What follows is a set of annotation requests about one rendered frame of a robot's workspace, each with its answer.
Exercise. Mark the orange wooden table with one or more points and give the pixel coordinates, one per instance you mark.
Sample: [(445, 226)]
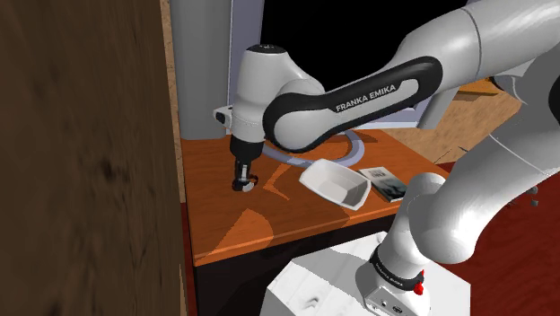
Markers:
[(227, 210)]

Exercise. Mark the brown wooden cabinet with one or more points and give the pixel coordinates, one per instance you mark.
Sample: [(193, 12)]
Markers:
[(87, 157)]

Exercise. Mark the pale grey hoop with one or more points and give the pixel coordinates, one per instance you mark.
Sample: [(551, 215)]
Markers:
[(357, 151)]

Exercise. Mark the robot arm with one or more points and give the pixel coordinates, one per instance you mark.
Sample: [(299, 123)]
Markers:
[(459, 205)]

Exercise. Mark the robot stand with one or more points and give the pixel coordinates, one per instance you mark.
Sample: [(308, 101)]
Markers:
[(315, 280)]

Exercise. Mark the dark grey book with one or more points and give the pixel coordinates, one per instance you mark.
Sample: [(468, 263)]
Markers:
[(387, 184)]

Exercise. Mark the white angular bowl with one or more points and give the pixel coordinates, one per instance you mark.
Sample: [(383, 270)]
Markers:
[(334, 186)]

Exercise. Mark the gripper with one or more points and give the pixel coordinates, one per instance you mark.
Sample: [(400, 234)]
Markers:
[(246, 149)]

